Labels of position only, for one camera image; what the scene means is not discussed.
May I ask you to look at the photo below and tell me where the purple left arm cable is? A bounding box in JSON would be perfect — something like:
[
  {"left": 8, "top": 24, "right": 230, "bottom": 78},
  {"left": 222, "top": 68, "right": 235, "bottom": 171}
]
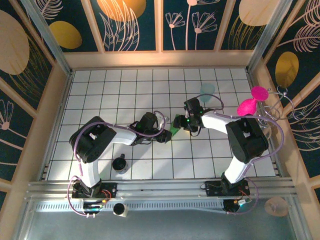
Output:
[{"left": 67, "top": 110, "right": 167, "bottom": 219}]

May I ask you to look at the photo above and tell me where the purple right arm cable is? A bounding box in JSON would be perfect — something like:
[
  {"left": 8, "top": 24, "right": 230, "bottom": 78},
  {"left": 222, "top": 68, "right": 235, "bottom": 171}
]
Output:
[{"left": 198, "top": 93, "right": 285, "bottom": 216}]

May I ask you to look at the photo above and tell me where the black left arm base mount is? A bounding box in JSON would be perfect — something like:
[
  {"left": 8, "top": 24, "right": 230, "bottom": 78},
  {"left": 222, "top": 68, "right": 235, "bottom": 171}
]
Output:
[{"left": 71, "top": 182, "right": 118, "bottom": 200}]

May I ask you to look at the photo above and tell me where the silver wire stand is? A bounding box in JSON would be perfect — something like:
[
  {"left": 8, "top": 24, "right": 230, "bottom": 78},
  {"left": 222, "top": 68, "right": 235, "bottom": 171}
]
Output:
[{"left": 254, "top": 86, "right": 297, "bottom": 131}]

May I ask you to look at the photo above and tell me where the slotted grey cable duct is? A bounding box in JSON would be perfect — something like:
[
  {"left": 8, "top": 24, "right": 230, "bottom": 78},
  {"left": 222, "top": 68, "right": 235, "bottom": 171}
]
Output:
[{"left": 34, "top": 201, "right": 226, "bottom": 213}]

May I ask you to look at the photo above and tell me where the aluminium mounting rail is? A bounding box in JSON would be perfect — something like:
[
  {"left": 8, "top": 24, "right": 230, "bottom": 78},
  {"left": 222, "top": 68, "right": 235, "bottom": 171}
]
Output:
[{"left": 24, "top": 177, "right": 298, "bottom": 201}]

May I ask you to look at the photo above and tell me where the aluminium frame post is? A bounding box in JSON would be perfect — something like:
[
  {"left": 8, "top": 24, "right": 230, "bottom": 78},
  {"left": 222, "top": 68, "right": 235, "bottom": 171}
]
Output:
[
  {"left": 19, "top": 0, "right": 75, "bottom": 77},
  {"left": 246, "top": 0, "right": 293, "bottom": 72}
]

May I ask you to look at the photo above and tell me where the green paper sheet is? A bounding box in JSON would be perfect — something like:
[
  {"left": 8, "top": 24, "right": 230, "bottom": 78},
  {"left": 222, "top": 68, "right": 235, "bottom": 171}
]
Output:
[{"left": 169, "top": 113, "right": 188, "bottom": 138}]

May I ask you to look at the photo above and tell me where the round wooden disc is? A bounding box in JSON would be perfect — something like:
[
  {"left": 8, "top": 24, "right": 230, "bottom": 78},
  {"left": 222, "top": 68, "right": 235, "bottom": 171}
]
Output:
[{"left": 264, "top": 196, "right": 290, "bottom": 217}]

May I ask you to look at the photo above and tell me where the small electronics board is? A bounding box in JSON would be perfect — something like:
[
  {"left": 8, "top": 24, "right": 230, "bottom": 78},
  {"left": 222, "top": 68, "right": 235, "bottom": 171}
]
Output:
[{"left": 82, "top": 198, "right": 107, "bottom": 214}]

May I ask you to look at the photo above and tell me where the round pink felt disc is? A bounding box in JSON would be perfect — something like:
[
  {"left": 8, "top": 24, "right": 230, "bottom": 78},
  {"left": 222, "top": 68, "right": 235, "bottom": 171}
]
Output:
[{"left": 251, "top": 85, "right": 270, "bottom": 101}]

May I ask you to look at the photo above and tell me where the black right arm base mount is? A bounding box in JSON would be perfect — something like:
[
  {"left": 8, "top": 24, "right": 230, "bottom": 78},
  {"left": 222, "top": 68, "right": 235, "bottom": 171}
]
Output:
[{"left": 204, "top": 180, "right": 251, "bottom": 197}]

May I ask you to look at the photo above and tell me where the translucent teal cup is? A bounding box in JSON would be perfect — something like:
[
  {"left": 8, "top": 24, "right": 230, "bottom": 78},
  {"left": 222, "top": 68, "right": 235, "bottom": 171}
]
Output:
[{"left": 199, "top": 83, "right": 216, "bottom": 103}]

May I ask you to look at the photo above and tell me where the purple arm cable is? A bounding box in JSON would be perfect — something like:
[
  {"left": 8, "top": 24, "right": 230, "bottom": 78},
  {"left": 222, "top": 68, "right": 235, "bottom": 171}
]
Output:
[
  {"left": 67, "top": 110, "right": 167, "bottom": 219},
  {"left": 198, "top": 93, "right": 285, "bottom": 216}
]

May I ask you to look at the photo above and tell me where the black and white cylinder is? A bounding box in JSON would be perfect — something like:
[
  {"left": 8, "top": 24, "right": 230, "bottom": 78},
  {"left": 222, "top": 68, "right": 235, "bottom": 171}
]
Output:
[{"left": 112, "top": 202, "right": 130, "bottom": 218}]

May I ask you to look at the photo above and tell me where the black mug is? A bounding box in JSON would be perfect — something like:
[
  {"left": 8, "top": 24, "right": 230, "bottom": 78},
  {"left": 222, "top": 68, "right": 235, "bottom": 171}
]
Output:
[{"left": 111, "top": 153, "right": 129, "bottom": 175}]

